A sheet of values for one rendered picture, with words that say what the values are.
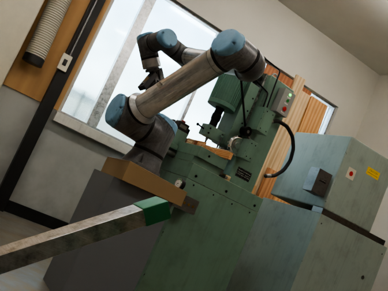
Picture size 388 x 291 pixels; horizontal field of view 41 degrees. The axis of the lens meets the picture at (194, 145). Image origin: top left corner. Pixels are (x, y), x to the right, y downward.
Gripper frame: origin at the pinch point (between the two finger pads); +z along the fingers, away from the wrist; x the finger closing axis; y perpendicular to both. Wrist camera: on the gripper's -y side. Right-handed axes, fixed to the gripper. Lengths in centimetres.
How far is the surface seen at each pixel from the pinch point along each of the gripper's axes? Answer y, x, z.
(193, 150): 32.5, 12.7, 26.5
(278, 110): 93, -6, 16
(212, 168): 41, 10, 39
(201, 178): 32, 11, 42
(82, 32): 78, 144, -69
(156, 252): 1, 25, 74
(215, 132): 60, 18, 21
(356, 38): 308, 32, -25
